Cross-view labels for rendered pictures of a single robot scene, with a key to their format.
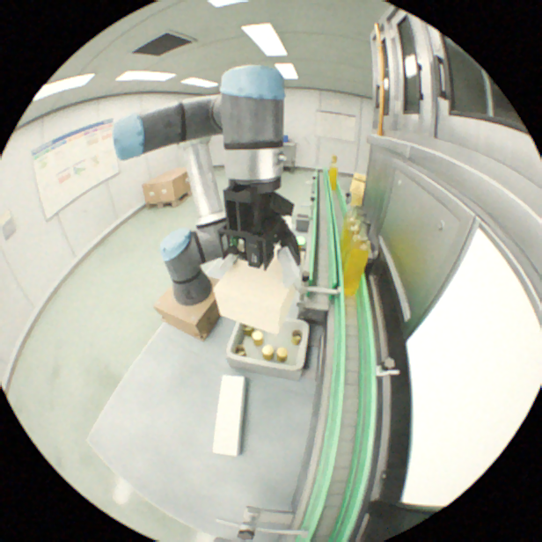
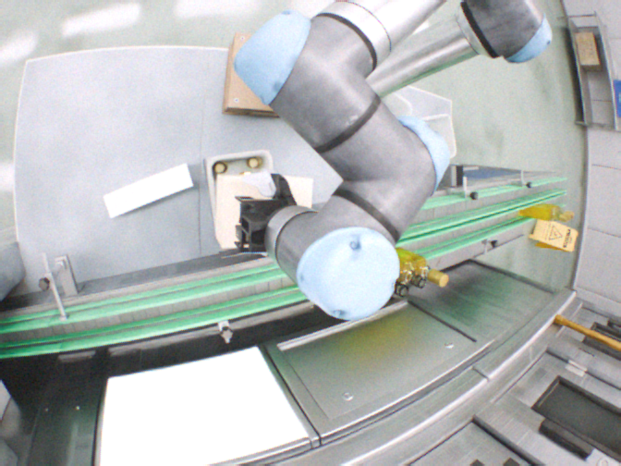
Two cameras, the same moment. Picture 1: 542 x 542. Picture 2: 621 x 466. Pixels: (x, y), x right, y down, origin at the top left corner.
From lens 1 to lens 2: 0.35 m
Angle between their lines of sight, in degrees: 35
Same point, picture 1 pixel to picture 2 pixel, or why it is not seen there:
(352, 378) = (219, 296)
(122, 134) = (244, 74)
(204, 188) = (397, 69)
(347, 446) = (152, 311)
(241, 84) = (305, 280)
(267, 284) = not seen: hidden behind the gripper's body
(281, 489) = (97, 266)
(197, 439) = (109, 168)
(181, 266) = not seen: hidden behind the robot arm
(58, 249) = not seen: outside the picture
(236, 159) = (271, 240)
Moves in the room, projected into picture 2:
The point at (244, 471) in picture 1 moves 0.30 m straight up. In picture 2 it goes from (101, 226) to (69, 257)
